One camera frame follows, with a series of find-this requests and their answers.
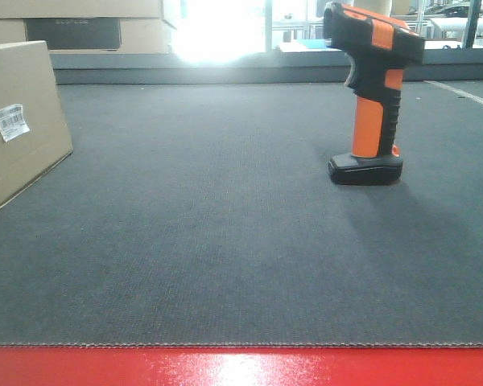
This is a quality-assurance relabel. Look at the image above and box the orange black scanner gun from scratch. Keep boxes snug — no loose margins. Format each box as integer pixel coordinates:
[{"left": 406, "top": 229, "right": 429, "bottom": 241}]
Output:
[{"left": 323, "top": 2, "right": 425, "bottom": 185}]

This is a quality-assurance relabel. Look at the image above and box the red metal conveyor frame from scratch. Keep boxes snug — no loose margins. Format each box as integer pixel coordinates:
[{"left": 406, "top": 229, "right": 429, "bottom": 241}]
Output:
[{"left": 0, "top": 347, "right": 483, "bottom": 385}]

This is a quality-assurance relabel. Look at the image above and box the stacked cardboard box with black panel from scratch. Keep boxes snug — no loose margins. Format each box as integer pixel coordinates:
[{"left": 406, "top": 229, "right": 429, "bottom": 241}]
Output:
[{"left": 0, "top": 18, "right": 174, "bottom": 54}]

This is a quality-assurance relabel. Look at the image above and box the white barcode label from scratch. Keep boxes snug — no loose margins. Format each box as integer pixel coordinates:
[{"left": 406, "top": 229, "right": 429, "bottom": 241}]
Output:
[{"left": 0, "top": 104, "right": 30, "bottom": 142}]

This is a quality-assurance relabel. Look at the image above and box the dark grey conveyor belt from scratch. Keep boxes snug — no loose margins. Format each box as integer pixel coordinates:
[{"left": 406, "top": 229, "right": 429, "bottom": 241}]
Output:
[{"left": 0, "top": 81, "right": 483, "bottom": 346}]

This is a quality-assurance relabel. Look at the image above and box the brown cardboard package box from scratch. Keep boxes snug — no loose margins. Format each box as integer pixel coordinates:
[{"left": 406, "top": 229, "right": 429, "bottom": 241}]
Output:
[{"left": 0, "top": 41, "right": 73, "bottom": 209}]

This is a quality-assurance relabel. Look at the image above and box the upper stacked cardboard box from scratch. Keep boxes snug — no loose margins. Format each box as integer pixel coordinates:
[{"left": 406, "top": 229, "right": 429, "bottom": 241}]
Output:
[{"left": 0, "top": 0, "right": 180, "bottom": 28}]

